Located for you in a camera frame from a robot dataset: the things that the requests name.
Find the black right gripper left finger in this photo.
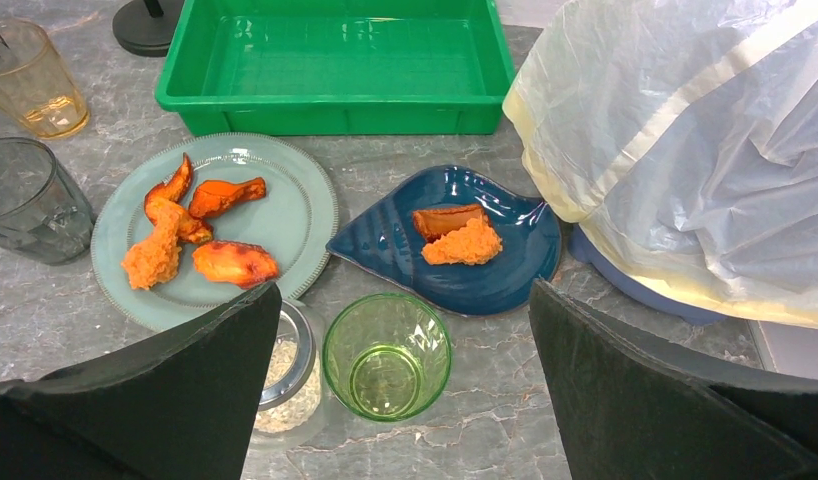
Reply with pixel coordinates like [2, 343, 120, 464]
[0, 283, 282, 479]

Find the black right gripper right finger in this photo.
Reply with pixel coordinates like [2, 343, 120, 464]
[529, 280, 818, 479]

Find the glass jar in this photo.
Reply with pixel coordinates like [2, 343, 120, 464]
[250, 300, 328, 451]

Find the green glass cup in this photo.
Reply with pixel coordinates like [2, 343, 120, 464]
[321, 293, 453, 422]

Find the smoky grey glass cup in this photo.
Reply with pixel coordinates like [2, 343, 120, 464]
[0, 137, 96, 266]

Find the amber glass cup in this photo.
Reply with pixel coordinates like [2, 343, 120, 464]
[0, 18, 90, 139]

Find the orange breaded chicken strip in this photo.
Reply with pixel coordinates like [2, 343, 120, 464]
[121, 210, 182, 290]

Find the orange fried chicken piece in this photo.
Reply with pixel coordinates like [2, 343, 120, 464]
[192, 241, 280, 290]

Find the dark blue leaf plate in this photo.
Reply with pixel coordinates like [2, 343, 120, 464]
[326, 165, 562, 316]

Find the orange chicken drumstick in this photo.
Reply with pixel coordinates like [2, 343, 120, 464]
[188, 177, 267, 218]

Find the orange chicken wing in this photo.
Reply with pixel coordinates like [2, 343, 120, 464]
[144, 153, 213, 244]

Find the grey round plate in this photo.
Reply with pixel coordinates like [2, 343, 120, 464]
[91, 133, 339, 331]

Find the orange breaded food piece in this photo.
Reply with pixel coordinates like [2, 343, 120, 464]
[422, 218, 503, 265]

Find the brown fried food piece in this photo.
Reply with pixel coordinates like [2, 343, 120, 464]
[412, 203, 491, 243]

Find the trash bin with plastic bag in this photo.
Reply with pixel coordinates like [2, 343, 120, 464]
[503, 1, 818, 329]

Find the green plastic tray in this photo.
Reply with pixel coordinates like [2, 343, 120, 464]
[155, 1, 515, 136]

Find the black microphone stand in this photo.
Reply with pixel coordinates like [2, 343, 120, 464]
[112, 0, 184, 57]

